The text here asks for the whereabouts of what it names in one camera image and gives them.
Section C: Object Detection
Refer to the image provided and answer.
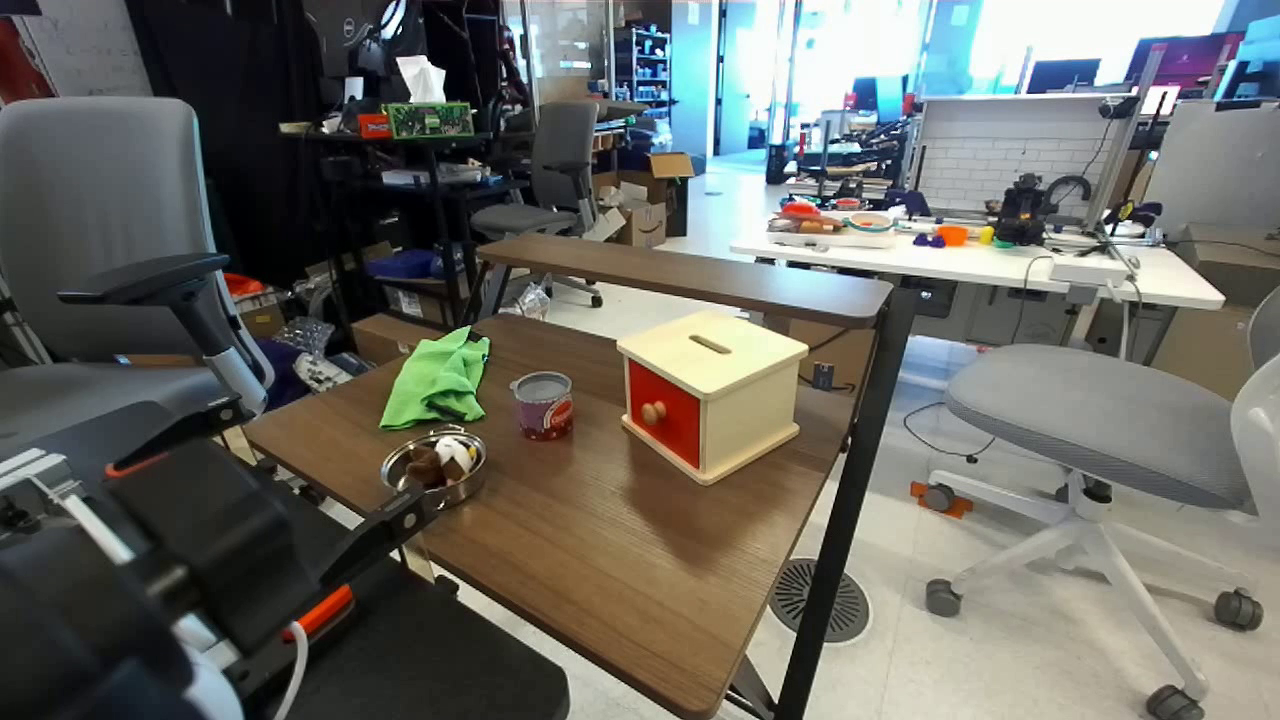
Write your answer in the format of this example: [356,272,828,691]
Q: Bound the black metal shelf rack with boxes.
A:
[279,99,506,329]

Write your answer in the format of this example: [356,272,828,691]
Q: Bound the grey office chair with armrest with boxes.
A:
[0,97,276,464]

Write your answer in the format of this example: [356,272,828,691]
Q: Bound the green cloth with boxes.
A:
[379,329,488,431]

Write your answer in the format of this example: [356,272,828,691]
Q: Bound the white work desk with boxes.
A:
[733,214,1227,316]

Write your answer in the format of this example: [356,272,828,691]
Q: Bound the wooden box with red drawer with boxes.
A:
[619,311,806,486]

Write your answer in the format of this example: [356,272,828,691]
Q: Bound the black clamp with orange handle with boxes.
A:
[103,440,452,651]

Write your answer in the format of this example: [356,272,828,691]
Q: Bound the white pegboard panel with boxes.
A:
[899,92,1134,214]

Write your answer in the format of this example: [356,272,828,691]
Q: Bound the steel pot with plush toy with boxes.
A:
[379,425,488,504]

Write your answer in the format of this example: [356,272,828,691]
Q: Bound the grey swivel chair white base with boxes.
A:
[923,288,1280,720]

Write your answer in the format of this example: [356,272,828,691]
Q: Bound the small purple tin can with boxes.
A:
[506,371,573,440]

